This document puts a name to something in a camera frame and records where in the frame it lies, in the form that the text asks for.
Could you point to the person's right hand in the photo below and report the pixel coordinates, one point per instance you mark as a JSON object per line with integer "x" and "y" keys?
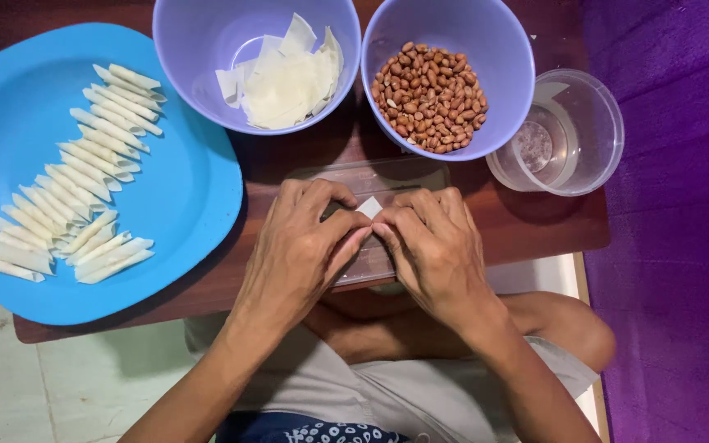
{"x": 440, "y": 264}

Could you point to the person's left hand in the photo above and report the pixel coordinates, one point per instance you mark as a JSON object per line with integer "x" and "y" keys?
{"x": 287, "y": 258}

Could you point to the small white pastry wrapper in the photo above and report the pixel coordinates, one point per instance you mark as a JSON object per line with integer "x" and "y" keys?
{"x": 369, "y": 207}

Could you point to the clear plastic lid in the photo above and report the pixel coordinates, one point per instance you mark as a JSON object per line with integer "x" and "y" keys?
{"x": 385, "y": 178}

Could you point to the person's bare leg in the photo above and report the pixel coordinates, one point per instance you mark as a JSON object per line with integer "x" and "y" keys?
{"x": 551, "y": 326}

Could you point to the blue plastic plate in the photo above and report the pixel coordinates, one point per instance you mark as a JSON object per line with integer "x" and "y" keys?
{"x": 170, "y": 209}

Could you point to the heap of brown peanuts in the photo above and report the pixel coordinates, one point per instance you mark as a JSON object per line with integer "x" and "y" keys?
{"x": 429, "y": 98}

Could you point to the person's dark blue patterned shirt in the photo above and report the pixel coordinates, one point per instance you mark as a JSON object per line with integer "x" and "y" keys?
{"x": 305, "y": 430}

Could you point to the pile of cut pastry sheets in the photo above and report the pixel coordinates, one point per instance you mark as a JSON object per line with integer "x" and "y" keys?
{"x": 290, "y": 83}

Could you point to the clear plastic water container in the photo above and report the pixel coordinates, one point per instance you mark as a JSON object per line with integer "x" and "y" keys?
{"x": 567, "y": 135}

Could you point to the purple bowl with peanuts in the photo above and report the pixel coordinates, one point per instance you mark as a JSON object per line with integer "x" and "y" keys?
{"x": 502, "y": 74}

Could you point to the purple bowl with pastry sheets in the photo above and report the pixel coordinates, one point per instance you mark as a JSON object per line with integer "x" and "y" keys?
{"x": 200, "y": 55}

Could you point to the row of rolled pastry sticks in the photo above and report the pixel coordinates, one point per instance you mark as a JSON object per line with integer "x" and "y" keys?
{"x": 77, "y": 184}

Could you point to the purple cloth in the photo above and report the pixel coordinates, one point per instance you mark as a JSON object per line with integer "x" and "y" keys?
{"x": 674, "y": 215}

